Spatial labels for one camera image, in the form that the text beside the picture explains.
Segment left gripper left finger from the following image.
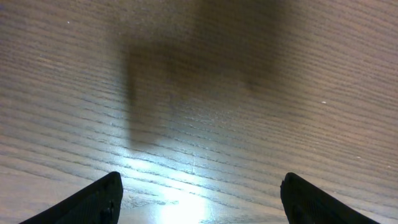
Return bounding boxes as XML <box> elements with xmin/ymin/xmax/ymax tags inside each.
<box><xmin>21</xmin><ymin>172</ymin><xmax>123</xmax><ymax>224</ymax></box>

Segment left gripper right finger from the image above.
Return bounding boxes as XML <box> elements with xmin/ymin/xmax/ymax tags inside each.
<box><xmin>280</xmin><ymin>172</ymin><xmax>379</xmax><ymax>224</ymax></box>

